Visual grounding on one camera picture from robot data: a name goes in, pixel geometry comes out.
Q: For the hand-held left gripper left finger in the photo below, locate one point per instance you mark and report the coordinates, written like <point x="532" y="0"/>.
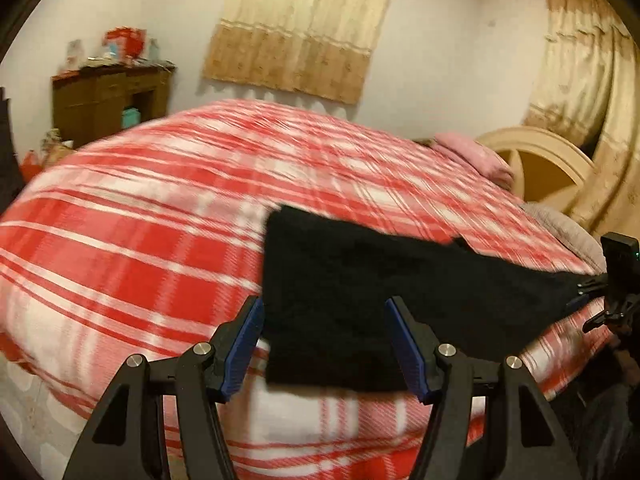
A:
<point x="244" y="346"/>

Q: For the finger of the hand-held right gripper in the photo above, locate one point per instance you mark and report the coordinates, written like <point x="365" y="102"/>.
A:
<point x="597" y="320"/>
<point x="590" y="285"/>

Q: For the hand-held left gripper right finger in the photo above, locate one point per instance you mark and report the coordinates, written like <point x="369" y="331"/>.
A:
<point x="407" y="346"/>

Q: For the black pants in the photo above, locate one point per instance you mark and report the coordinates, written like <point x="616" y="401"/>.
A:
<point x="350" y="285"/>

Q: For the person's right forearm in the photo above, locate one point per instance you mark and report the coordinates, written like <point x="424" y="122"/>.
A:
<point x="612" y="410"/>

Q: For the striped pillow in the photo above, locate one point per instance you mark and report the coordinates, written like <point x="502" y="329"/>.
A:
<point x="570" y="232"/>

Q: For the red plaid blanket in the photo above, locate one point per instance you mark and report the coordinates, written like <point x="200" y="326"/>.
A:
<point x="150" y="210"/>

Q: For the cream round headboard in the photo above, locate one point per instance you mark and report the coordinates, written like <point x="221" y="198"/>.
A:
<point x="505" y="140"/>

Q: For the pink folded cloth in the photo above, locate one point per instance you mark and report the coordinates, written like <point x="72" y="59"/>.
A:
<point x="470" y="153"/>

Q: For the long beige floral curtain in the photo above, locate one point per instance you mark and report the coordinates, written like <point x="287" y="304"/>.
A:
<point x="575" y="85"/>

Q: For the teal box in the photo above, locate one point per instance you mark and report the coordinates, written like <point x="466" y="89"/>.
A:
<point x="130" y="118"/>

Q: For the brown wooden cabinet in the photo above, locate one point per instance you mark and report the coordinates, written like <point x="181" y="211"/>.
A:
<point x="90" y="100"/>

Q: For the beige window curtain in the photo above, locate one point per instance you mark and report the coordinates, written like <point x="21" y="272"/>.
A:
<point x="300" y="25"/>

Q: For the red bag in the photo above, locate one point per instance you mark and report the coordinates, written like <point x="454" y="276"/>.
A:
<point x="125" y="42"/>

